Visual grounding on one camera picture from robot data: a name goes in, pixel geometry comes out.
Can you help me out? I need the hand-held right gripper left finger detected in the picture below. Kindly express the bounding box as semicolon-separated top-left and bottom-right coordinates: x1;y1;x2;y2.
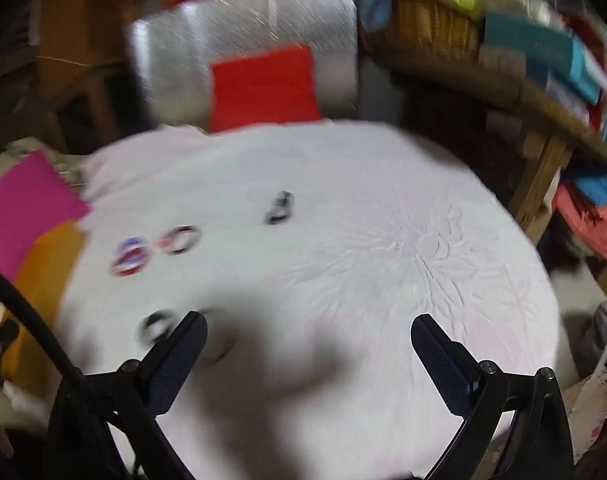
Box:
48;311;209;480

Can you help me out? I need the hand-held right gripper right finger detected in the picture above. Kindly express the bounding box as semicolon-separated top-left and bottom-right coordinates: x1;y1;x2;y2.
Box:
411;314;577;480

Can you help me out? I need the black hair tie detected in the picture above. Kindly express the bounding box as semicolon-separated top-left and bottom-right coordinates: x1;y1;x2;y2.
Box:
140;310;176;343

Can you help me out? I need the orange box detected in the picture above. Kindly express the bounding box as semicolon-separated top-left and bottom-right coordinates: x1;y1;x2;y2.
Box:
3;222;86;396

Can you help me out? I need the stained cardboard piece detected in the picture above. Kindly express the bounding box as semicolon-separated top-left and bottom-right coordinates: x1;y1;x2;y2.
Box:
558;367;607;453

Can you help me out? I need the black and white hair clip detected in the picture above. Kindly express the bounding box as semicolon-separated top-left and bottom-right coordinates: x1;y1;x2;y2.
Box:
263;191;295;225

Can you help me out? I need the white embossed blanket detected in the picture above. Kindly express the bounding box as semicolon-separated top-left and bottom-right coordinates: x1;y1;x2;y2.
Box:
56;120;561;480

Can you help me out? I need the pink cloth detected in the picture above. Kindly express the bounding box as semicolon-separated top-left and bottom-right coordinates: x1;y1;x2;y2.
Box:
0;150;91;283

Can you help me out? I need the pile of red cloth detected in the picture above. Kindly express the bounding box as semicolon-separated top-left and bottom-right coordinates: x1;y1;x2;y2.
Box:
553;180;607;261

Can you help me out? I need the wooden shelf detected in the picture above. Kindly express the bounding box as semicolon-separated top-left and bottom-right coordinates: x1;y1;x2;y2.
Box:
373;47;607;241

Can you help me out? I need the silver foil insulation sheet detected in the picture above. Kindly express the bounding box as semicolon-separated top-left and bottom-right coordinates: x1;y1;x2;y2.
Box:
128;0;359;128

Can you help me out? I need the stack of blue books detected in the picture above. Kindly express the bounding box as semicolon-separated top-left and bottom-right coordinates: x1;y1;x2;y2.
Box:
478;10;607;151

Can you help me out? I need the wooden chair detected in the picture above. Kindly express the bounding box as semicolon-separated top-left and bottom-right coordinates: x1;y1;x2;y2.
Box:
33;0;134;153

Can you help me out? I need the wicker basket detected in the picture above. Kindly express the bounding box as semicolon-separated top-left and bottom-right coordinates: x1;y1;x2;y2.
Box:
363;0;484;61

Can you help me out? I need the red and black bracelet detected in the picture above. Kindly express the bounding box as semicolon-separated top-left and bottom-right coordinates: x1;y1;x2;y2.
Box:
159;226;204;256

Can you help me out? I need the black cable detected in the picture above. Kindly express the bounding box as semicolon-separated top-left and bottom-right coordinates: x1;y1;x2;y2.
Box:
0;260;134;461

